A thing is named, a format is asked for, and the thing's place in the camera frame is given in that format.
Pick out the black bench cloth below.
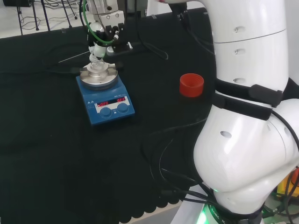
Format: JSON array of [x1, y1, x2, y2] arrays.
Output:
[[0, 7, 219, 224]]

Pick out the clear glass round-bottom flask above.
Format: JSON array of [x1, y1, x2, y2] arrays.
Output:
[[88, 46, 106, 71]]

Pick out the black heater power cable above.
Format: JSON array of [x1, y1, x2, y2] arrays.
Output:
[[0, 66, 81, 75]]

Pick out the yellow stop button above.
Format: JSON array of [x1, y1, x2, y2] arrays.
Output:
[[276, 167, 299, 200]]

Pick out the black cable bundle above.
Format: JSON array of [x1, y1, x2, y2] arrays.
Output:
[[139, 118, 218, 208]]

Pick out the green cable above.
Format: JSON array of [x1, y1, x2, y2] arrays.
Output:
[[81, 0, 115, 45]]

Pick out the black tripod legs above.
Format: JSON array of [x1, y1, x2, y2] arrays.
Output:
[[15, 0, 74, 36]]

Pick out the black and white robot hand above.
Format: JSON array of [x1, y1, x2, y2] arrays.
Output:
[[87, 10, 134, 62]]

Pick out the heater with blue base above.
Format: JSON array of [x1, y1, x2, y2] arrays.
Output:
[[71, 61, 136, 128]]

